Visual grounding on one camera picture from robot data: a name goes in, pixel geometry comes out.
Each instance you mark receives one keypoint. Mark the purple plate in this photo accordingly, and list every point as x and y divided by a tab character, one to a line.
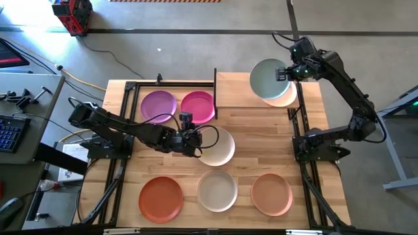
158	107

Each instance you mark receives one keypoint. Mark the grey beige plate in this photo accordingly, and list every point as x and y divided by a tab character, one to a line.
217	191

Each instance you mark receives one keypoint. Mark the magenta plate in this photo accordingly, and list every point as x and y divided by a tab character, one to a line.
197	107

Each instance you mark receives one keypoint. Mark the blue-grey metal stand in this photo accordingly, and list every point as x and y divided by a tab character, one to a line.
393	147

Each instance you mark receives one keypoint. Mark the grey desk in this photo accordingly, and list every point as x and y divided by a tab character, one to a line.
39	137

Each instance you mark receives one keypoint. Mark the salmon pink plate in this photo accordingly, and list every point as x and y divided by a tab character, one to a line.
271	194

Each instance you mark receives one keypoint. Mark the cream white plate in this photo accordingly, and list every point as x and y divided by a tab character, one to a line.
218	147

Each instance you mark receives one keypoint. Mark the black aluminium table frame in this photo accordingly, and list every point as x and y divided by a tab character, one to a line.
163	84

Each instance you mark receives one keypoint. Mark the black desk beam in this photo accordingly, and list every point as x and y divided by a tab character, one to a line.
58	159

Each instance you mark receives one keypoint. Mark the black keyboard blue keys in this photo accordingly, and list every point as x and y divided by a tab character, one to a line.
13	134

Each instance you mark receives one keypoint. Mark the sage green plate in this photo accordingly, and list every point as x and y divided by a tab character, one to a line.
266	78

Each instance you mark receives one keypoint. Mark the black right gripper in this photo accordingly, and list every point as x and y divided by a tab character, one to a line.
298	73

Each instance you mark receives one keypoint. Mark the red machine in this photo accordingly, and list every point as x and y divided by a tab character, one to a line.
73	16

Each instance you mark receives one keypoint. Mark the clear water bottle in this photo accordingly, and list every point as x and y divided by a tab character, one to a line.
49	185

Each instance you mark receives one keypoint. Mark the terracotta orange plate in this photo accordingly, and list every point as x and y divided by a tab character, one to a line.
161	199

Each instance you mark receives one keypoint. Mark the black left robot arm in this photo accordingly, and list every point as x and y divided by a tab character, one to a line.
107	122

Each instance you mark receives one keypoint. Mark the white cardboard box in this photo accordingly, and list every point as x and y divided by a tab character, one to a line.
78	151

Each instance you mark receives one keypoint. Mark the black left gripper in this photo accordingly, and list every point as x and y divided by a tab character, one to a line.
183	143

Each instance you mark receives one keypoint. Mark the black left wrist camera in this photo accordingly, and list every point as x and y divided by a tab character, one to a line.
186	121

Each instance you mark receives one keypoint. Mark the dark computer screen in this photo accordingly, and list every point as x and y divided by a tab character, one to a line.
9	53

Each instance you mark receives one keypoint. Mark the black metal clamp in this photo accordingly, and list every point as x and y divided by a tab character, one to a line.
19	99

